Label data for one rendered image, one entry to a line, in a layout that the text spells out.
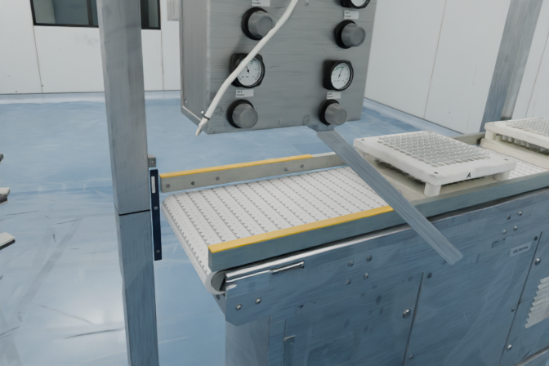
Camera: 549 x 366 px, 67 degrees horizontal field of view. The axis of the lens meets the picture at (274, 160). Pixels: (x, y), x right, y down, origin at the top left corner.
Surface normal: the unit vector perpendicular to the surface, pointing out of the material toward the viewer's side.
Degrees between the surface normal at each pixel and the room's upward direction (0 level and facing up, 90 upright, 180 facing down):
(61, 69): 90
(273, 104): 90
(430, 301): 90
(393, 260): 90
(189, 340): 0
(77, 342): 0
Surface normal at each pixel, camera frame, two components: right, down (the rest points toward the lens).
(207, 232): 0.06, -0.94
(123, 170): 0.47, 0.33
